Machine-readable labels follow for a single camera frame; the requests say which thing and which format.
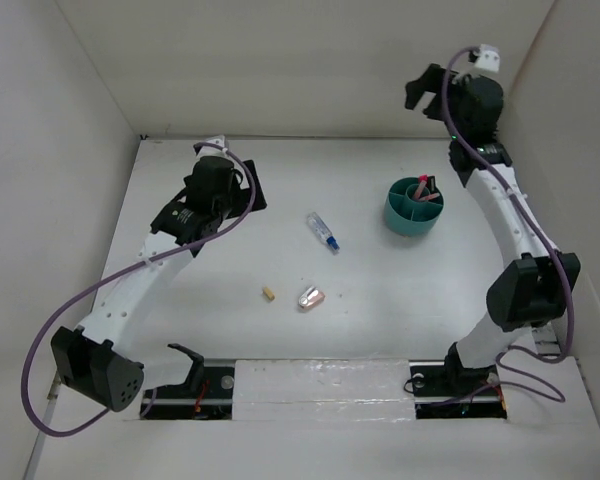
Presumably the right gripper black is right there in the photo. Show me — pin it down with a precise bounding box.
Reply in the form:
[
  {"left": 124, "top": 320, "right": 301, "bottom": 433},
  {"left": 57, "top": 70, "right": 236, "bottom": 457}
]
[{"left": 406, "top": 63, "right": 471, "bottom": 141}]

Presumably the small yellow eraser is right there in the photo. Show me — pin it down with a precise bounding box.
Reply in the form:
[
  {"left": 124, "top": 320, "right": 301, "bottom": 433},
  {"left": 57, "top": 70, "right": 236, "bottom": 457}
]
[{"left": 262, "top": 287, "right": 275, "bottom": 302}]

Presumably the pink cap black highlighter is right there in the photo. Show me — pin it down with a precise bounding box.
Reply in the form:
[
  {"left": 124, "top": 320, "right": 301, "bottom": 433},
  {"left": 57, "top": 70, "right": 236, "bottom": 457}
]
[{"left": 413, "top": 175, "right": 428, "bottom": 201}]

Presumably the purple pastel pen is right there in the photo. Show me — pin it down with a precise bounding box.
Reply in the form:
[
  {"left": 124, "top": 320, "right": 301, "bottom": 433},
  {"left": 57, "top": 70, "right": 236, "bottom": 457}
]
[{"left": 419, "top": 192, "right": 440, "bottom": 202}]

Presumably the blue cap black highlighter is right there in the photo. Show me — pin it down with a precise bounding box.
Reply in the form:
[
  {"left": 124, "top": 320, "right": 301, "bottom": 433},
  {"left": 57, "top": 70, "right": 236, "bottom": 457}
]
[{"left": 423, "top": 175, "right": 438, "bottom": 196}]

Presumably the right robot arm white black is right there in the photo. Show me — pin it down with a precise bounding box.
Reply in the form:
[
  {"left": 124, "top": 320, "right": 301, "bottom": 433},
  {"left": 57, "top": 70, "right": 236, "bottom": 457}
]
[{"left": 405, "top": 63, "right": 581, "bottom": 394}]

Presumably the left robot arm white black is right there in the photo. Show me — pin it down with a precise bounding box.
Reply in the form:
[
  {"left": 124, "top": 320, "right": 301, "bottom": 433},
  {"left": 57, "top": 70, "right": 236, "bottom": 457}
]
[{"left": 51, "top": 148, "right": 266, "bottom": 412}]

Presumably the clear glue bottle blue cap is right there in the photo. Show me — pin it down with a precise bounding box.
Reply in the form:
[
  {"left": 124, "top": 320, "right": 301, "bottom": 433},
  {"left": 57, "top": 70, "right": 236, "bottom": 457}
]
[{"left": 307, "top": 212, "right": 340, "bottom": 254}]

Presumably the teal round compartment organizer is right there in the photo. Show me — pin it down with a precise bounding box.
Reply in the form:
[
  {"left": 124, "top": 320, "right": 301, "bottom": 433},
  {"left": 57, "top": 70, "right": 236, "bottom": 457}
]
[{"left": 383, "top": 175, "right": 444, "bottom": 237}]

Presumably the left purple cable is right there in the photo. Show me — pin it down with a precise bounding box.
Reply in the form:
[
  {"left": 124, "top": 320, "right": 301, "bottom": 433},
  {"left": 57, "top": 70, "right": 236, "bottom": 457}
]
[{"left": 20, "top": 142, "right": 256, "bottom": 438}]

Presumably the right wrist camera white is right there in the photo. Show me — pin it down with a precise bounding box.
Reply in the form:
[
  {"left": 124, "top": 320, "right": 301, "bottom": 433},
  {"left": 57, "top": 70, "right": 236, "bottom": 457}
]
[{"left": 469, "top": 44, "right": 501, "bottom": 74}]

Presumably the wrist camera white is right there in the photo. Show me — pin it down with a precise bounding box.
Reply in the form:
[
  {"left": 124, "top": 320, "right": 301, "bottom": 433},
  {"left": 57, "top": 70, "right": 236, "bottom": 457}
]
[
  {"left": 469, "top": 44, "right": 501, "bottom": 74},
  {"left": 193, "top": 135, "right": 228, "bottom": 158}
]

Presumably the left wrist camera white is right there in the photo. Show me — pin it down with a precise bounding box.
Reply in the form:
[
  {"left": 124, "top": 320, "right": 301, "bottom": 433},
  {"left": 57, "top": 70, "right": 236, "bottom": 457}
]
[{"left": 193, "top": 135, "right": 228, "bottom": 158}]

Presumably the aluminium rail right side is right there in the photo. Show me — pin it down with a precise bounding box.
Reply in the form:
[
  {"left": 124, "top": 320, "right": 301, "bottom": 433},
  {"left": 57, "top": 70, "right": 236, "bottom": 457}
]
[{"left": 479, "top": 129, "right": 564, "bottom": 351}]

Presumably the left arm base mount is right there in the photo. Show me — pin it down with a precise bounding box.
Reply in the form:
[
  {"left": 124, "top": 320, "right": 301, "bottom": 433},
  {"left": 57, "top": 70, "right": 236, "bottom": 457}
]
[{"left": 139, "top": 343, "right": 236, "bottom": 421}]

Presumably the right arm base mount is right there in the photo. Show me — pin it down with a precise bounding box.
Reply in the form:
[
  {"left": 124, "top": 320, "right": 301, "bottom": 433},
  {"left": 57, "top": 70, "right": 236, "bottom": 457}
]
[{"left": 403, "top": 363, "right": 507, "bottom": 420}]

